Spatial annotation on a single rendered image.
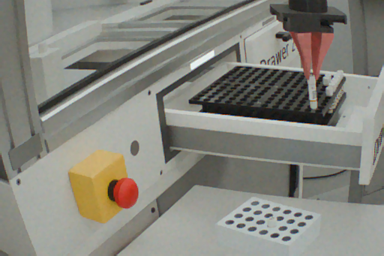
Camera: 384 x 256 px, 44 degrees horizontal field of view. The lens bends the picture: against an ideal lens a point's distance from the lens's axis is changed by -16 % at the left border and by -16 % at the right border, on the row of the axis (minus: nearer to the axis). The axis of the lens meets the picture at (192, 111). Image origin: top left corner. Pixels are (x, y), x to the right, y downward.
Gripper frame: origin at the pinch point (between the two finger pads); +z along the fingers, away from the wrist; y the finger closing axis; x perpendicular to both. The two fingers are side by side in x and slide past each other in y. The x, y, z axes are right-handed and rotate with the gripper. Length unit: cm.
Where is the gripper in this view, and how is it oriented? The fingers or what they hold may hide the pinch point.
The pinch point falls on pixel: (311, 73)
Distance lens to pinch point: 72.5
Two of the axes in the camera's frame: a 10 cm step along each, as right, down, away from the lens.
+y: -10.0, 0.6, -0.3
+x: 0.5, 3.6, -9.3
